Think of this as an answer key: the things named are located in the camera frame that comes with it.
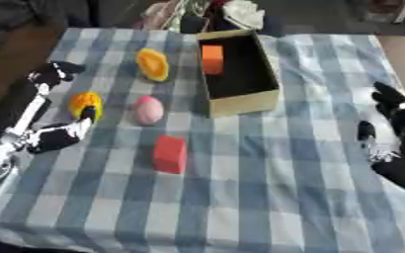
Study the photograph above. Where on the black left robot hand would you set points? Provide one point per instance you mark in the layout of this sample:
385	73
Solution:
53	136

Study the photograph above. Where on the tan cardboard box black inside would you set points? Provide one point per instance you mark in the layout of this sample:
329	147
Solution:
241	74

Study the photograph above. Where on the yellow orange round toy fruit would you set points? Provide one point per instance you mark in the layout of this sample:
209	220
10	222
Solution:
82	102

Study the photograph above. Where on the pink toy egg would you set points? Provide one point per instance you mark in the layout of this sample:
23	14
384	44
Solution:
148	110

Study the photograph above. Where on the red block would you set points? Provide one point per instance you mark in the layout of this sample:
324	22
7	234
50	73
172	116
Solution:
170	154

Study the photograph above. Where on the yellow orange toy fruit slice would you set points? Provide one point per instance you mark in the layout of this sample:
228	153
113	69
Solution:
152	64

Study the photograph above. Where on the orange block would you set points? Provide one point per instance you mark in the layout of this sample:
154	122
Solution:
213	59

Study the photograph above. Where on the pile of bags and cloths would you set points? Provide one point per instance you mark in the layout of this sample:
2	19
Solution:
203	15

